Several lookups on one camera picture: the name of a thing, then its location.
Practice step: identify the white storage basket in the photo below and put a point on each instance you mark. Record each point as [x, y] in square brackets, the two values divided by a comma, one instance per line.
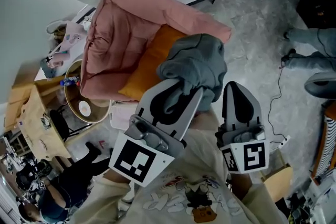
[120, 115]

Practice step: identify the white tote bag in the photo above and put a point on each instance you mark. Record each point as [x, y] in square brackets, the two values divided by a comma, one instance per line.
[73, 36]

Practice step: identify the person's right forearm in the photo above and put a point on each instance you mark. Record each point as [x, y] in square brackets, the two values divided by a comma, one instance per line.
[241, 183]

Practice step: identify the pink bag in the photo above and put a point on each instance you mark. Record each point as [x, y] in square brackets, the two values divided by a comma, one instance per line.
[59, 60]

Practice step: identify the black chair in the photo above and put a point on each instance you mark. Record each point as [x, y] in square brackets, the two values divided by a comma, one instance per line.
[59, 120]

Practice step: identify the light wooden table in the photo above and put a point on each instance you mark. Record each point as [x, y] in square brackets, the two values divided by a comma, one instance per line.
[34, 118]

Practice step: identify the round wooden table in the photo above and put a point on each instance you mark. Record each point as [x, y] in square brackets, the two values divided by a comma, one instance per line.
[71, 105]

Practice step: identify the orange cushion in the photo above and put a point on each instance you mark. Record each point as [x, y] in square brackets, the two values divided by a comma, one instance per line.
[147, 68]

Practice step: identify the grey-blue garment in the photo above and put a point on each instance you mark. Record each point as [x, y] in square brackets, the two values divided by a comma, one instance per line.
[194, 60]

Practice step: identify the person's cream trousers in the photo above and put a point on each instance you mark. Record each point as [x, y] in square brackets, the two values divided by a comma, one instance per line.
[204, 123]

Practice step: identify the person's left forearm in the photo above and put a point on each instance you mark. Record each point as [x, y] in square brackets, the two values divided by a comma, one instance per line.
[115, 178]

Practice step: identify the black box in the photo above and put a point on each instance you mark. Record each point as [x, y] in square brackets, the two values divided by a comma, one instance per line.
[317, 5]

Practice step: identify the person's cream shirt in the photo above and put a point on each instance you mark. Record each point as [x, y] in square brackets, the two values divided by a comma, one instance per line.
[183, 178]

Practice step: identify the blue bottle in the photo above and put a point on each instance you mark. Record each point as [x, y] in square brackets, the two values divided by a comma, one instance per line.
[69, 81]

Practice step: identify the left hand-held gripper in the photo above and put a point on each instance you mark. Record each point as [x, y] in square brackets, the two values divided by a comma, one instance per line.
[136, 160]

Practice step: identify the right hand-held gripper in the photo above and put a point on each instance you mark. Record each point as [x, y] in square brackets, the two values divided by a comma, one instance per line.
[252, 154]

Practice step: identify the white plate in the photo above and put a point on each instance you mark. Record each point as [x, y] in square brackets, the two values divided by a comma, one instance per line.
[84, 108]

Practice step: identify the pink sofa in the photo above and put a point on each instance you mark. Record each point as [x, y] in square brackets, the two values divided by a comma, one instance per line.
[115, 42]

